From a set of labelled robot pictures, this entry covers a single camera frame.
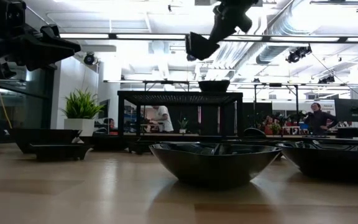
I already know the yellow power cable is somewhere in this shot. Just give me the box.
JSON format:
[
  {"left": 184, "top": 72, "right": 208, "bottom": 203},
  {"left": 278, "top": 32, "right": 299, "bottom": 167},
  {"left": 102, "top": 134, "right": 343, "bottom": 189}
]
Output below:
[{"left": 0, "top": 78, "right": 13, "bottom": 129}]

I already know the leafy background desk plant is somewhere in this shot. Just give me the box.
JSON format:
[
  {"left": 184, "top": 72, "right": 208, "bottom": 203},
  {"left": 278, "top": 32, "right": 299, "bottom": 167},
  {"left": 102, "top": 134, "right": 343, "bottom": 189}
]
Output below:
[{"left": 269, "top": 123, "right": 283, "bottom": 135}]

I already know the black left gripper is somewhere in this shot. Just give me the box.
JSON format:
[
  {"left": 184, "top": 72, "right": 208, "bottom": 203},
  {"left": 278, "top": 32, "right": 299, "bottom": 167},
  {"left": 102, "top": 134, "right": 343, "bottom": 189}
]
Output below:
[{"left": 0, "top": 24, "right": 82, "bottom": 78}]

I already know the black ceiling spotlight cluster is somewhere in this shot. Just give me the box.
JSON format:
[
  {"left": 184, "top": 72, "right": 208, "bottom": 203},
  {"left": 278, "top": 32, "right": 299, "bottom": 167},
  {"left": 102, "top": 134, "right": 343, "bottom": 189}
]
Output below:
[
  {"left": 285, "top": 44, "right": 313, "bottom": 64},
  {"left": 318, "top": 74, "right": 336, "bottom": 85}
]

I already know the small black square plate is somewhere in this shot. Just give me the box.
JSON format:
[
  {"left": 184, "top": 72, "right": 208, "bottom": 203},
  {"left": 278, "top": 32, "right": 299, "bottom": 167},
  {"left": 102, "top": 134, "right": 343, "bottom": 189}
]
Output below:
[{"left": 29, "top": 143, "right": 93, "bottom": 162}]

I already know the overhead LED light bar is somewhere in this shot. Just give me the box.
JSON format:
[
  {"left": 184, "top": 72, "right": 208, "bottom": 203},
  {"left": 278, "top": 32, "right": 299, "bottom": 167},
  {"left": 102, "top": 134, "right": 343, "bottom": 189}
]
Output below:
[{"left": 59, "top": 32, "right": 358, "bottom": 44}]

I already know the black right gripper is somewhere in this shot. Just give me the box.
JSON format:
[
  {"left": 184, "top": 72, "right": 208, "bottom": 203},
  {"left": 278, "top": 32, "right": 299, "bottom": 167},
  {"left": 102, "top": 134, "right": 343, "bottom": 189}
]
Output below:
[{"left": 209, "top": 0, "right": 259, "bottom": 44}]

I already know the person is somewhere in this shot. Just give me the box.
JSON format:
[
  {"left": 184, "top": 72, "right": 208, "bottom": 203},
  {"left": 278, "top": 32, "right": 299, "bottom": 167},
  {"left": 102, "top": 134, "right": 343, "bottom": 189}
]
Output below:
[
  {"left": 263, "top": 115, "right": 280, "bottom": 135},
  {"left": 144, "top": 105, "right": 175, "bottom": 133},
  {"left": 105, "top": 117, "right": 118, "bottom": 135},
  {"left": 304, "top": 101, "right": 339, "bottom": 136}
]

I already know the artificial plant in white pot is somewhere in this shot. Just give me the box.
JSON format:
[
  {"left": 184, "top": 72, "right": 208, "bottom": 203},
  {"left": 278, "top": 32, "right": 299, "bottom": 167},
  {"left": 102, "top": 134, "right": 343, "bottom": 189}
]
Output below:
[{"left": 60, "top": 88, "right": 105, "bottom": 138}]

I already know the small background potted plant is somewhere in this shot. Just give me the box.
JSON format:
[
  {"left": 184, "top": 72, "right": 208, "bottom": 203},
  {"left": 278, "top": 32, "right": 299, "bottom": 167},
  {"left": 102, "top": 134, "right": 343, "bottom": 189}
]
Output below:
[{"left": 177, "top": 117, "right": 190, "bottom": 134}]

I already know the black perforated metal shelf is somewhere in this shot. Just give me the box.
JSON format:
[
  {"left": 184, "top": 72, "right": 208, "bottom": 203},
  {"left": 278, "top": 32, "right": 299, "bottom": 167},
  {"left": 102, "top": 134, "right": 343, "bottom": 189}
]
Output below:
[{"left": 117, "top": 90, "right": 245, "bottom": 147}]

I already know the black computer monitor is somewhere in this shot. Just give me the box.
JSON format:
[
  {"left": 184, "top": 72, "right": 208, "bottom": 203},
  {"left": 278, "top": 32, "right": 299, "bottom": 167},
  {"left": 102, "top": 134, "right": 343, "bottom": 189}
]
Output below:
[{"left": 334, "top": 98, "right": 358, "bottom": 123}]

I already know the dark wall screen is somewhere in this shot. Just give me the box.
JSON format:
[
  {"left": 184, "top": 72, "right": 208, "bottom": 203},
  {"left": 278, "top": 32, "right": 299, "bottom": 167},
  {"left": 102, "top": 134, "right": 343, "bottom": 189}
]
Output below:
[{"left": 98, "top": 98, "right": 111, "bottom": 119}]

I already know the black curved frame bracket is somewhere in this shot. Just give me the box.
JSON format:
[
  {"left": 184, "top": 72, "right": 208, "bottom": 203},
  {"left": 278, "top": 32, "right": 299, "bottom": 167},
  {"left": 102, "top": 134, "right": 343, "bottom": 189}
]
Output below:
[{"left": 244, "top": 127, "right": 267, "bottom": 138}]

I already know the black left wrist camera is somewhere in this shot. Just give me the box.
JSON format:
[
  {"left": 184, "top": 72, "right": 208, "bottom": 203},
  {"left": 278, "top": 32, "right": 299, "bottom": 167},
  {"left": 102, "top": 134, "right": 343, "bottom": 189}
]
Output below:
[{"left": 6, "top": 1, "right": 27, "bottom": 29}]

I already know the black background metal frame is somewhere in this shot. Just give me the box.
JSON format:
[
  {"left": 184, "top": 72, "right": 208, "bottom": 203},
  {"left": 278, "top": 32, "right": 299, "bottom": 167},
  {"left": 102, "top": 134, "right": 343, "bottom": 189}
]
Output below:
[{"left": 104, "top": 79, "right": 301, "bottom": 130}]

